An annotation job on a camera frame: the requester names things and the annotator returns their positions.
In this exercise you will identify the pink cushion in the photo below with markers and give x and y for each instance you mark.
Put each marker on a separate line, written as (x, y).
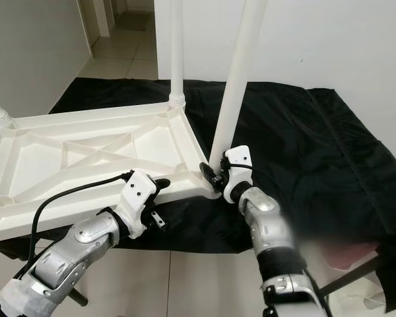
(351, 253)

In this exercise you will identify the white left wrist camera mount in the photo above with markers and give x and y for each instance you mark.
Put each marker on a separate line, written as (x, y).
(138, 193)

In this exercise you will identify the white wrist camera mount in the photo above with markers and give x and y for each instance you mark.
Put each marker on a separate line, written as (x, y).
(239, 158)
(138, 193)

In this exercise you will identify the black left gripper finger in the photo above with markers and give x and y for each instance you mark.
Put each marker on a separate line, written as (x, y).
(161, 182)

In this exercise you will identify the white plastic table top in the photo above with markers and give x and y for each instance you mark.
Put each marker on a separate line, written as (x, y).
(92, 162)

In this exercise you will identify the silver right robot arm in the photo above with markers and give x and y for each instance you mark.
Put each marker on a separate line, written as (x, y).
(270, 231)

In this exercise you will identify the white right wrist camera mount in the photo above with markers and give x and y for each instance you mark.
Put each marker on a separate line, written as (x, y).
(239, 158)

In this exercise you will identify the black cloth table cover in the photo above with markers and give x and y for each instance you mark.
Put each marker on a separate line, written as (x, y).
(336, 158)

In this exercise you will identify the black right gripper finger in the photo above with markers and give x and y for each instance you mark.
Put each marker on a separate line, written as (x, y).
(208, 172)

